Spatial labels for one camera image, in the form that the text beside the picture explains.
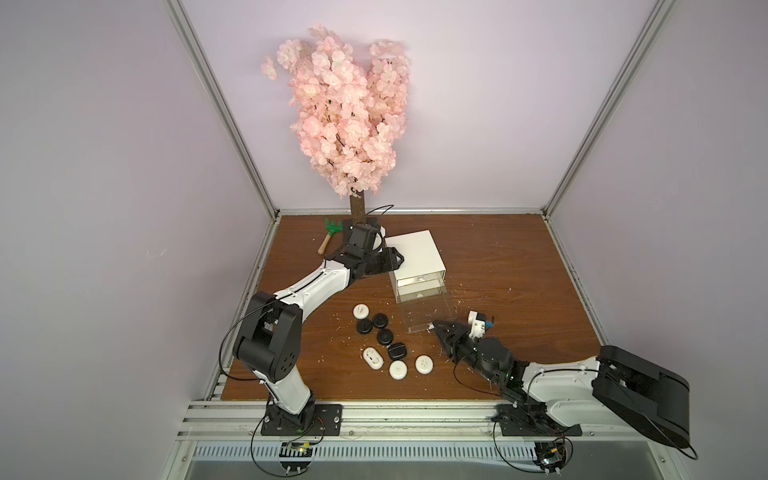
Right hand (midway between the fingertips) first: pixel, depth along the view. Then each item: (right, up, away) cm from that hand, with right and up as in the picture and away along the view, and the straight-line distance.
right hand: (432, 323), depth 77 cm
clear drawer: (-1, +1, +14) cm, 14 cm away
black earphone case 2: (-14, -3, +12) cm, 19 cm away
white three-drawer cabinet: (-2, +13, +8) cm, 15 cm away
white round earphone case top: (-21, 0, +14) cm, 25 cm away
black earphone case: (-19, -4, +10) cm, 22 cm away
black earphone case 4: (-9, -9, +6) cm, 14 cm away
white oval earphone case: (-16, -11, +4) cm, 20 cm away
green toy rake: (-35, +27, +36) cm, 57 cm away
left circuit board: (-34, -29, -6) cm, 46 cm away
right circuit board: (+28, -29, -8) cm, 41 cm away
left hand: (-7, +17, +11) cm, 21 cm away
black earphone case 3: (-13, -7, +10) cm, 17 cm away
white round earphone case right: (-2, -12, +4) cm, 13 cm away
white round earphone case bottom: (-9, -13, +2) cm, 16 cm away
